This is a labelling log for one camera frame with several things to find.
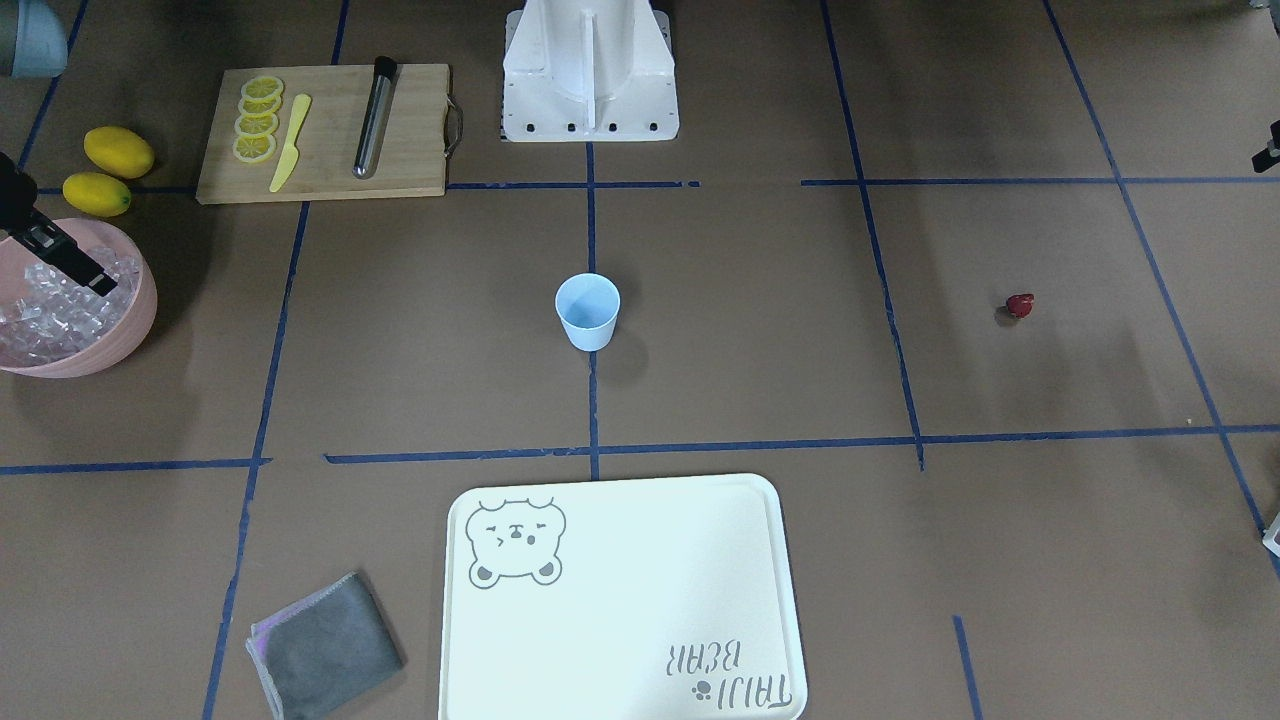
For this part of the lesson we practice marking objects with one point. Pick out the light blue plastic cup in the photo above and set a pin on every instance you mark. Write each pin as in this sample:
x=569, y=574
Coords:
x=588, y=305

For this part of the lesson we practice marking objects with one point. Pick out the steel muddler black tip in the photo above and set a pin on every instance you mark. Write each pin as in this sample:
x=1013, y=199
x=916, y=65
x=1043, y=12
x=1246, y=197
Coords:
x=384, y=73

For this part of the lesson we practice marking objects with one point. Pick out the yellow plastic knife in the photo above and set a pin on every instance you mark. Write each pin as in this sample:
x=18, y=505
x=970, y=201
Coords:
x=289, y=152

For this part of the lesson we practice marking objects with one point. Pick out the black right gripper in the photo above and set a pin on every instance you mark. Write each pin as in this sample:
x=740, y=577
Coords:
x=60, y=255

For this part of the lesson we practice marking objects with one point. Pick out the red strawberry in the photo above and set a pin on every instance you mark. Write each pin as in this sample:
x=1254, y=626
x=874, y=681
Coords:
x=1020, y=305

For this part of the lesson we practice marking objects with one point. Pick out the lower whole lemon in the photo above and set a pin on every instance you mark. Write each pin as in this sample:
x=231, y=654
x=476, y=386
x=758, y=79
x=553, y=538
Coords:
x=97, y=194

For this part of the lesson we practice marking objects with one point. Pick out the pile of clear ice cubes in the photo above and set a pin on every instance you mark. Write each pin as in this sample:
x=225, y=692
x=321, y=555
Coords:
x=55, y=317

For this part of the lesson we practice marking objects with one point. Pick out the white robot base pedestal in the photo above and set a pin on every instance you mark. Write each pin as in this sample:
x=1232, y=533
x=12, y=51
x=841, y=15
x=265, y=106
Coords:
x=588, y=71

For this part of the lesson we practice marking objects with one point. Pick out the whole lemon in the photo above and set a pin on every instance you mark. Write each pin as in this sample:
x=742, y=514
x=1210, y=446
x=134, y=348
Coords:
x=119, y=151
x=97, y=194

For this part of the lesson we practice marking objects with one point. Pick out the cream bear tray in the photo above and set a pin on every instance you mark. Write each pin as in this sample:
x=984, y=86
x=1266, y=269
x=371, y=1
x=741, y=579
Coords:
x=662, y=598

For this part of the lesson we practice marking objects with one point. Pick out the pink bowl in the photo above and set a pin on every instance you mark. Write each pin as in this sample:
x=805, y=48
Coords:
x=125, y=337

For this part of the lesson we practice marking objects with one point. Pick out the grey folded cloth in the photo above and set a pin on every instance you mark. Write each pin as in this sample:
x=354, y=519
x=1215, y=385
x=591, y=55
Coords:
x=321, y=652

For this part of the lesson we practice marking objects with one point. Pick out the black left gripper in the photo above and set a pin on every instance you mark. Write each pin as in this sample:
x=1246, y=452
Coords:
x=1270, y=155

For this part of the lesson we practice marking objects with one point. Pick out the upper whole lemon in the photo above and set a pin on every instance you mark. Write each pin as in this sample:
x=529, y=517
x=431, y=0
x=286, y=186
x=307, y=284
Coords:
x=119, y=151

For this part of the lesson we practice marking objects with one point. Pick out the wooden cutting board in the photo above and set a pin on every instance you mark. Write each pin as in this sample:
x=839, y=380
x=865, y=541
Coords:
x=411, y=162

